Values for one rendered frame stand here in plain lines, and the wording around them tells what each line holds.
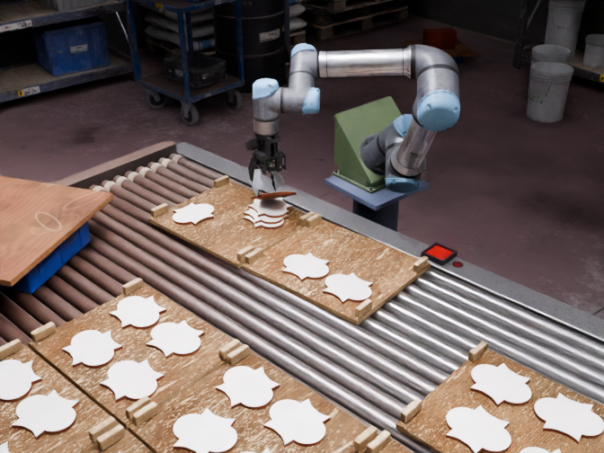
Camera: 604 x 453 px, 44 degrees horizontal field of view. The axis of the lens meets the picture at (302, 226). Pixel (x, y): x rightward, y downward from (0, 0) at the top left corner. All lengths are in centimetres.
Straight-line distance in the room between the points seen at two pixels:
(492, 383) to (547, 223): 270
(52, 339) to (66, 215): 46
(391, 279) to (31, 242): 99
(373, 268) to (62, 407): 91
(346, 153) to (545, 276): 157
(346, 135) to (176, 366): 119
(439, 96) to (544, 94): 362
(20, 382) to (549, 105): 455
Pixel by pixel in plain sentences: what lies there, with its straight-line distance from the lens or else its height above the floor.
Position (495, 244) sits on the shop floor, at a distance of 414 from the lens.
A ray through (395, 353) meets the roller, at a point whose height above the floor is 92.
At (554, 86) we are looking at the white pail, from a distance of 568.
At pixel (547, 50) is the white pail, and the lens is 632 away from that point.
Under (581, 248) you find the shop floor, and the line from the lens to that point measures 424.
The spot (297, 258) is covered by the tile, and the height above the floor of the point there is 95.
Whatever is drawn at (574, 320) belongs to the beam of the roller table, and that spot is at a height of 92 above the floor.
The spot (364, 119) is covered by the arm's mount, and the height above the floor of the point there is 107.
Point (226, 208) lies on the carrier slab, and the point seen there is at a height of 94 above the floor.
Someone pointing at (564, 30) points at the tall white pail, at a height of 38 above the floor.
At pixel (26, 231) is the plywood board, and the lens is 226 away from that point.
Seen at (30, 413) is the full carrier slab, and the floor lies 95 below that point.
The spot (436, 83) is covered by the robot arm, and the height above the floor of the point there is 141.
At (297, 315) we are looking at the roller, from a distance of 199.
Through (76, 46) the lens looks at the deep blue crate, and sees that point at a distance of 642.
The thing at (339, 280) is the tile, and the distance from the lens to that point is 207.
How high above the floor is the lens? 211
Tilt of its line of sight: 30 degrees down
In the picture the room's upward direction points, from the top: 1 degrees counter-clockwise
